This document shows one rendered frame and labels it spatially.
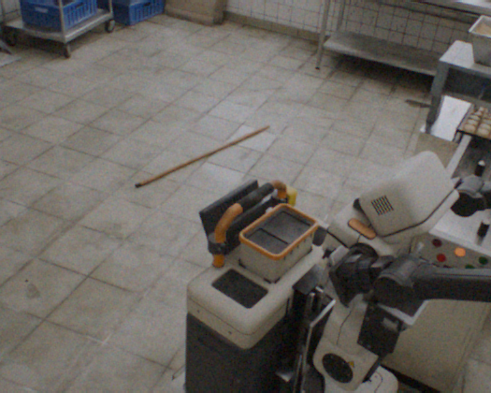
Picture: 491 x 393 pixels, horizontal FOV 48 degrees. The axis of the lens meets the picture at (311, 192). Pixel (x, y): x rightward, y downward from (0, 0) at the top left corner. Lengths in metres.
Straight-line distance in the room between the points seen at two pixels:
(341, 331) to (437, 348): 0.79
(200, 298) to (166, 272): 1.24
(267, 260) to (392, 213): 0.46
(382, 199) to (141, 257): 1.86
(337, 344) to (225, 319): 0.32
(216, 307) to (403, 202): 0.63
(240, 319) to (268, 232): 0.28
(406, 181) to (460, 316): 0.99
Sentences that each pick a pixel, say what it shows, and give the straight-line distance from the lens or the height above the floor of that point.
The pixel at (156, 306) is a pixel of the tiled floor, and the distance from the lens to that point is 2.67.
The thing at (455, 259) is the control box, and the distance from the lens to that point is 1.94.
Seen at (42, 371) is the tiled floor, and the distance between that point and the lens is 2.52.
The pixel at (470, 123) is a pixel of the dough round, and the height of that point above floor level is 0.92.
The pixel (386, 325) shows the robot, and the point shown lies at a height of 0.94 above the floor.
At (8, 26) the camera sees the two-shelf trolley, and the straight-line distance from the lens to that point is 5.33.
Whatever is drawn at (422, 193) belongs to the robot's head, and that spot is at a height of 1.28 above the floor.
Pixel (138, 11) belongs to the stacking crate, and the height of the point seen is 0.11.
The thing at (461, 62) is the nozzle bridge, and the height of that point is 1.18.
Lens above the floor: 1.95
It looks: 34 degrees down
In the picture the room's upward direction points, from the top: 9 degrees clockwise
